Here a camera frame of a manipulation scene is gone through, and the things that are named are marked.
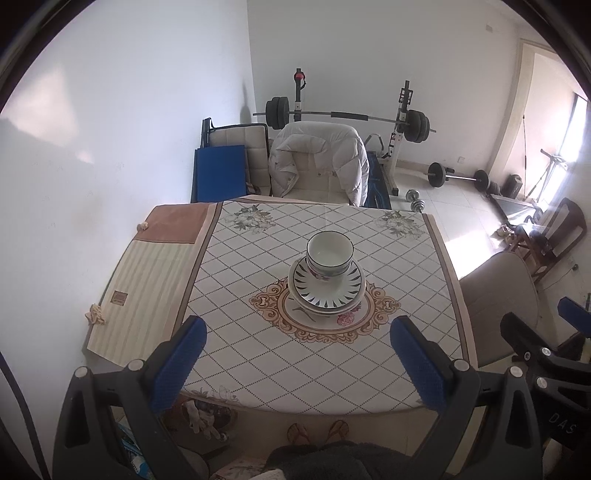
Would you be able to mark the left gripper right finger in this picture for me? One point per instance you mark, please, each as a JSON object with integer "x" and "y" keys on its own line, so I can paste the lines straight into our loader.
{"x": 507, "y": 444}

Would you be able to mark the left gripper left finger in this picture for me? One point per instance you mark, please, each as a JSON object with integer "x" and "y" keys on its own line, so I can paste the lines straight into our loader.
{"x": 89, "y": 443}

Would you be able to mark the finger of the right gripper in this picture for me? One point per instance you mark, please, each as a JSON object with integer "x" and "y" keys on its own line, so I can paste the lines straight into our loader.
{"x": 574, "y": 314}
{"x": 544, "y": 364}

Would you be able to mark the blue leaf pattern plate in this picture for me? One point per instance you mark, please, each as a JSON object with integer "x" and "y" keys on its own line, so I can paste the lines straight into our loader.
{"x": 328, "y": 288}

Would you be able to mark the blue rim white bowl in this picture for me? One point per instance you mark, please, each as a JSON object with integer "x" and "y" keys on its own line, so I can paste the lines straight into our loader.
{"x": 325, "y": 271}

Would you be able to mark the plain white plate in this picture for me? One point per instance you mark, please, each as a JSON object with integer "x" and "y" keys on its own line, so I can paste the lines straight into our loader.
{"x": 323, "y": 310}

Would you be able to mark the dark rim white bowl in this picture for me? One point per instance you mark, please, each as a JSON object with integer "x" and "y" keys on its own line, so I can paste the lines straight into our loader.
{"x": 330, "y": 248}

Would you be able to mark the white bowl red flowers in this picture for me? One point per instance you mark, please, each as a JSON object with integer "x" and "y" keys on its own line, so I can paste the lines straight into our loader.
{"x": 324, "y": 276}

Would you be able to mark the floor barbell black plates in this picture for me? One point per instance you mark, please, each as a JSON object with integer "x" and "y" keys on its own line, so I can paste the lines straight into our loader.
{"x": 438, "y": 175}

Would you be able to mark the grey upholstered chair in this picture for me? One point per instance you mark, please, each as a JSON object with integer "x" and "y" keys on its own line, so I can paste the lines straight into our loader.
{"x": 499, "y": 286}

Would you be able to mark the dark wooden chair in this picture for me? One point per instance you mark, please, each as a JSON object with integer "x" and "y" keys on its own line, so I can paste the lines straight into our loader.
{"x": 543, "y": 247}

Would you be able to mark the mat corner tassel near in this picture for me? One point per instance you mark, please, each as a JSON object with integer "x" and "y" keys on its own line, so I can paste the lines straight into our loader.
{"x": 94, "y": 315}

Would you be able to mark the mat corner tassel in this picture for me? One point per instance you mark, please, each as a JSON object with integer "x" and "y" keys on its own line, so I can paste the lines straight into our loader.
{"x": 94, "y": 315}
{"x": 144, "y": 226}

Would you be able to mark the cloth bundle under table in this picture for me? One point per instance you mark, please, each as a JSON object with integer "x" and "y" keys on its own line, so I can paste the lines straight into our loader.
{"x": 211, "y": 421}

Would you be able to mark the right sandalled foot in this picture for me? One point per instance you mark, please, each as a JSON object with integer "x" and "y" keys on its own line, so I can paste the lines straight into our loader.
{"x": 339, "y": 431}

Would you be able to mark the sandalled foot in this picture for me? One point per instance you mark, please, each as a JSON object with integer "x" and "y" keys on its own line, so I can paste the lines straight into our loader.
{"x": 297, "y": 435}
{"x": 339, "y": 431}

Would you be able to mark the brown beige striped mat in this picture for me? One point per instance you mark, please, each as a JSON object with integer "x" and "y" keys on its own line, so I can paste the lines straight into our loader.
{"x": 146, "y": 297}

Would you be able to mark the left sandalled foot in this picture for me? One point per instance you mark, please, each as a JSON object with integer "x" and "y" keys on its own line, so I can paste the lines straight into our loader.
{"x": 297, "y": 435}

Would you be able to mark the small chrome dumbbell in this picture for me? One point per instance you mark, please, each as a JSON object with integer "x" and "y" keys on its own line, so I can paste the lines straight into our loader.
{"x": 417, "y": 204}

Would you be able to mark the mat corner tassel far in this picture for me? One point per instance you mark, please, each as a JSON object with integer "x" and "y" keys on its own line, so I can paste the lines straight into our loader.
{"x": 144, "y": 226}

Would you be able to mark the patterned diamond tablecloth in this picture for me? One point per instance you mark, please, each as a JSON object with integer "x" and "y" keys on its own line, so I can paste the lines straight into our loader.
{"x": 268, "y": 350}

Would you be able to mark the barbell on rack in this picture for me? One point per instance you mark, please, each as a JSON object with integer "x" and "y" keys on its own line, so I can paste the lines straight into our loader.
{"x": 414, "y": 125}

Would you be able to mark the cream padded chair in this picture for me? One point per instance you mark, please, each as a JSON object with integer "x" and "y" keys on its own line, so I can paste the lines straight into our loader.
{"x": 315, "y": 185}

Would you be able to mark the white puffer jacket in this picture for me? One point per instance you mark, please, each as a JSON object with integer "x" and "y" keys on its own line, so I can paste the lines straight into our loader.
{"x": 336, "y": 147}

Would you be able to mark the blue folded mat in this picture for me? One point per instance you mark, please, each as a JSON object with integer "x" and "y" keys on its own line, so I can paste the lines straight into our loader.
{"x": 218, "y": 175}

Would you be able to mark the cream cushion against wall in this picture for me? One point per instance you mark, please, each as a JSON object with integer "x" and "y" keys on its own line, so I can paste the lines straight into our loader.
{"x": 254, "y": 140}

